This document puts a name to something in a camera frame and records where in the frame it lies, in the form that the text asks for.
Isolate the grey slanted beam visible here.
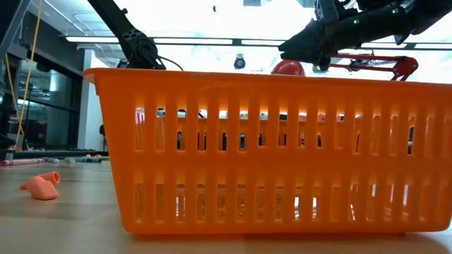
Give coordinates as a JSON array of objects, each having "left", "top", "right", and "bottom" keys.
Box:
[{"left": 0, "top": 0, "right": 32, "bottom": 63}]

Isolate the orange plastic basket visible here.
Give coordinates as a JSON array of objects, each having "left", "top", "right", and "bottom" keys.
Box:
[{"left": 83, "top": 67, "right": 452, "bottom": 236}]

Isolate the red desk lamp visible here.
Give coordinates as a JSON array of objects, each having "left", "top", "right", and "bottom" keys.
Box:
[{"left": 270, "top": 52, "right": 420, "bottom": 82}]

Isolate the yellow extension cable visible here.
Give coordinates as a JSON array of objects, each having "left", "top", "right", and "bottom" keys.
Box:
[{"left": 4, "top": 0, "right": 44, "bottom": 151}]

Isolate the ceiling light strip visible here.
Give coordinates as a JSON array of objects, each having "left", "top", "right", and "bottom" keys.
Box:
[{"left": 65, "top": 35, "right": 234, "bottom": 45}]

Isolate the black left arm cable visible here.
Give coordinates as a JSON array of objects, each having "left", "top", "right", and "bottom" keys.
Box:
[{"left": 157, "top": 55, "right": 185, "bottom": 71}]

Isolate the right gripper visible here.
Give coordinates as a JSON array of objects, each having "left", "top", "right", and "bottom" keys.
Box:
[{"left": 278, "top": 0, "right": 359, "bottom": 71}]

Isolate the pink crayon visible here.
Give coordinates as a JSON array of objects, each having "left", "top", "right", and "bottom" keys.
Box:
[{"left": 0, "top": 158, "right": 46, "bottom": 167}]

